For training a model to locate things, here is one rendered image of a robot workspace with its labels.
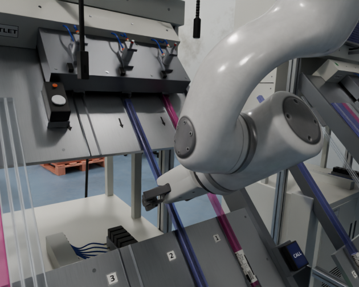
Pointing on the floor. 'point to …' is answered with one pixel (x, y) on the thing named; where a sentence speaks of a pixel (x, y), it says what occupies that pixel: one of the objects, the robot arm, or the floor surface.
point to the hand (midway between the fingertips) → (167, 197)
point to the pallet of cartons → (72, 165)
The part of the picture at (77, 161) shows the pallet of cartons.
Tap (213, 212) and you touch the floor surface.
